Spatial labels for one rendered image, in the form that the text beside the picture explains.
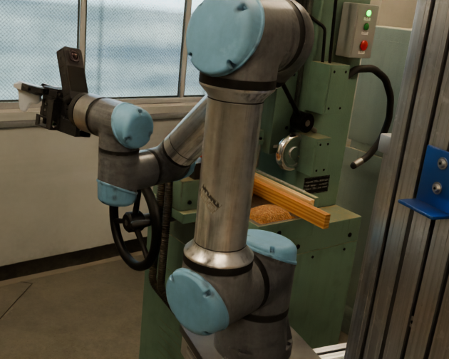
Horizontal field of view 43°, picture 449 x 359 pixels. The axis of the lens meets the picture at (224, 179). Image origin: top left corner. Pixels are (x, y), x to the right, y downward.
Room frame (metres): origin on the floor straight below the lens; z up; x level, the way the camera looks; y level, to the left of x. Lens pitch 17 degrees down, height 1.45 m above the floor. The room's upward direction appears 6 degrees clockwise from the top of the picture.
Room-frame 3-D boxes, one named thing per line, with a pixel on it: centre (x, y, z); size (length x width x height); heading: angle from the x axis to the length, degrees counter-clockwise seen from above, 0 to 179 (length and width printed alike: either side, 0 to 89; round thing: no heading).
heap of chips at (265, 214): (1.48, -0.13, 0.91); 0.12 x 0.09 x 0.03; 128
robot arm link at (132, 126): (1.03, 0.20, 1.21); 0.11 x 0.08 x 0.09; 52
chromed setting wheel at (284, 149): (1.74, -0.20, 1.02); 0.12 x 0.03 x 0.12; 128
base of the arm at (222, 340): (0.97, -0.09, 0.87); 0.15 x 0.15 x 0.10
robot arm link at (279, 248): (0.97, -0.08, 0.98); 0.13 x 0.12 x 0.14; 142
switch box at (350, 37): (1.85, -0.36, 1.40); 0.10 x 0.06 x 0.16; 128
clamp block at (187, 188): (1.61, 0.11, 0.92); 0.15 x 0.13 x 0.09; 38
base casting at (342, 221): (1.84, -0.12, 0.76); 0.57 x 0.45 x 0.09; 128
